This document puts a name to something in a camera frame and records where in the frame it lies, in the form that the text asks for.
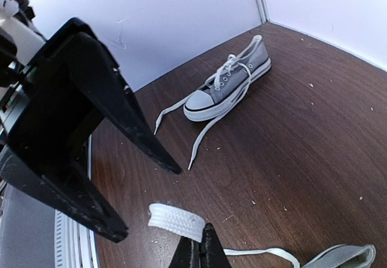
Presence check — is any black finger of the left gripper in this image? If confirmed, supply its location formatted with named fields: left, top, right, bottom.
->
left=1, top=146, right=128, bottom=243

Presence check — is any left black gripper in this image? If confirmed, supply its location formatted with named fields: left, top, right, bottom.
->
left=1, top=0, right=182, bottom=177

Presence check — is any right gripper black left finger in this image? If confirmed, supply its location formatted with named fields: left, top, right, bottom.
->
left=169, top=237, right=201, bottom=268

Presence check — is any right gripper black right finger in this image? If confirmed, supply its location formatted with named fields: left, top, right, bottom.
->
left=200, top=223, right=231, bottom=268

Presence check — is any grey sneaker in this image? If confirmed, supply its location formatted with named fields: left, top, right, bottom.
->
left=154, top=34, right=272, bottom=169
left=148, top=203, right=377, bottom=268

